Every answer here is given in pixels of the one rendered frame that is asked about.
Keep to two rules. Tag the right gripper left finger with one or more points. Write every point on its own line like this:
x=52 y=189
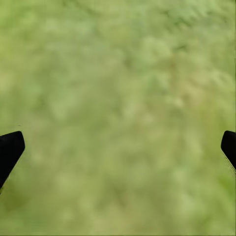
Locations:
x=12 y=146

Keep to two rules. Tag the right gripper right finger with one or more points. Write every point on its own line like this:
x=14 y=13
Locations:
x=228 y=145

